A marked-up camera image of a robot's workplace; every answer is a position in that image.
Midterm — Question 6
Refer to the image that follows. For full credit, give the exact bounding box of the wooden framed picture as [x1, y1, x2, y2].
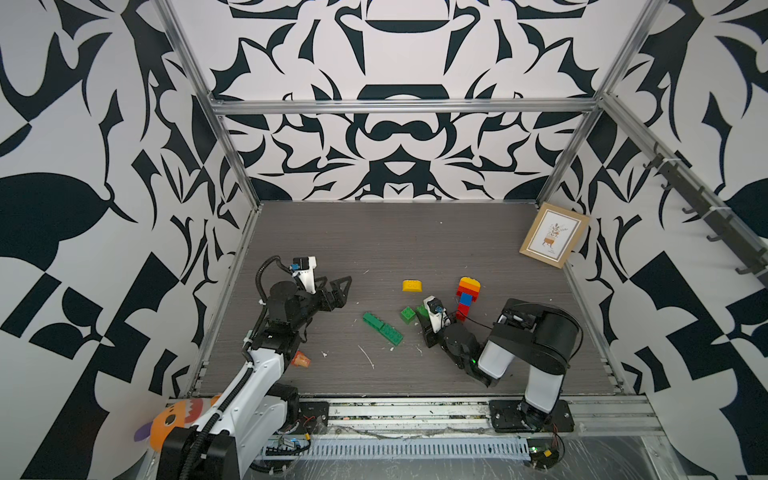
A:
[519, 203, 590, 269]

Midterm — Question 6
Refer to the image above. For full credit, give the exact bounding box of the yellow curved lego brick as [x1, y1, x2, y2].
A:
[459, 277, 481, 292]
[402, 279, 423, 293]

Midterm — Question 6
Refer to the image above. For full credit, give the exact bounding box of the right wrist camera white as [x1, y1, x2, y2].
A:
[423, 296, 451, 333]

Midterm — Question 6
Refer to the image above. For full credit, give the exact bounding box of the small circuit board right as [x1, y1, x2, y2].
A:
[525, 436, 565, 471]

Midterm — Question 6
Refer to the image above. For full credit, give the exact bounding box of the small circuit board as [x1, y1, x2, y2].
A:
[525, 436, 565, 471]
[264, 434, 312, 457]

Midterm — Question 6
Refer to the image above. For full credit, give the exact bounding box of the small colourful toy figure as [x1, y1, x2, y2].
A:
[291, 351, 311, 368]

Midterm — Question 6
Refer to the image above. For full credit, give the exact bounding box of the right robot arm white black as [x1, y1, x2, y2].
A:
[418, 296, 583, 433]

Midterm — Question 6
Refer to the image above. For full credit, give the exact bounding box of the dark green wide lego brick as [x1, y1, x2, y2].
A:
[379, 324, 403, 346]

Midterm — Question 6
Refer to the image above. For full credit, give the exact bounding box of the orange lego brick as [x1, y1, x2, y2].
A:
[457, 286, 479, 298]

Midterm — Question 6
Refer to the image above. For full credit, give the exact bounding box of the small green lego brick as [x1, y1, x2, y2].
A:
[400, 307, 417, 324]

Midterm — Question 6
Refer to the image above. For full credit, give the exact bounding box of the dark green long lego brick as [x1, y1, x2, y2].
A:
[363, 312, 385, 331]

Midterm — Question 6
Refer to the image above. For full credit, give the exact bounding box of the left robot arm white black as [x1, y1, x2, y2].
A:
[156, 276, 352, 479]

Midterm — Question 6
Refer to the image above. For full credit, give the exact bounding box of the black corrugated cable hose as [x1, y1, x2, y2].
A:
[242, 255, 295, 349]

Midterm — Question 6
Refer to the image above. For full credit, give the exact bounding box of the red long lego brick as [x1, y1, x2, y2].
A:
[457, 291, 477, 305]

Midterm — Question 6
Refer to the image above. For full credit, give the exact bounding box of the blue square lego brick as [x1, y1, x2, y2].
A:
[459, 293, 473, 307]

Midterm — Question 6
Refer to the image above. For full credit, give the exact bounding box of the white slotted cable duct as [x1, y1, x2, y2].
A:
[257, 437, 530, 461]

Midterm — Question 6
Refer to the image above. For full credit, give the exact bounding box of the red square lego brick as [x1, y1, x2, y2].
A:
[456, 304, 470, 321]

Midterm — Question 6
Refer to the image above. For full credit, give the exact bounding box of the orange purple object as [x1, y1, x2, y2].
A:
[134, 395, 221, 452]

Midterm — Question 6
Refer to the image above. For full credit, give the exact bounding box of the wall hook rail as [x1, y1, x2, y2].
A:
[644, 142, 767, 287]

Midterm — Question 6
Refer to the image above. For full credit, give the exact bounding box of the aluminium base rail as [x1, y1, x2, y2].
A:
[304, 395, 664, 437]

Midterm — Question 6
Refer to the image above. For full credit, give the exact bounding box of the small circuit board left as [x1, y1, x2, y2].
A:
[264, 434, 312, 457]

